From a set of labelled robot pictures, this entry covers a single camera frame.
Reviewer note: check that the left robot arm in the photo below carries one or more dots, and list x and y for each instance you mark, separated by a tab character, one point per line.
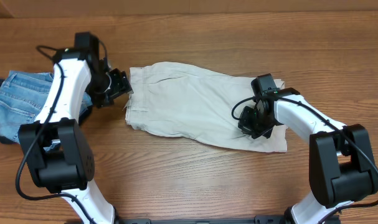
58	161

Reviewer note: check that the beige khaki shorts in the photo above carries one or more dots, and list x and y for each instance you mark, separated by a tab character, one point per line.
174	100

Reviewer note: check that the blue denim jeans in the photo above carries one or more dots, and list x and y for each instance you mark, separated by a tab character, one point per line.
22	97

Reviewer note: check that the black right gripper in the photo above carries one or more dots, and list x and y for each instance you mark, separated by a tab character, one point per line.
251	121

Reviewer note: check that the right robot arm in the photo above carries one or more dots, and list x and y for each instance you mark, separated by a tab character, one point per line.
342	169

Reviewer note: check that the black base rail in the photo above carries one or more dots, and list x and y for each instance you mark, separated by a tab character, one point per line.
204	221

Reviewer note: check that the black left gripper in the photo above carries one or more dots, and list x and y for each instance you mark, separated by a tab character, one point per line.
124	86

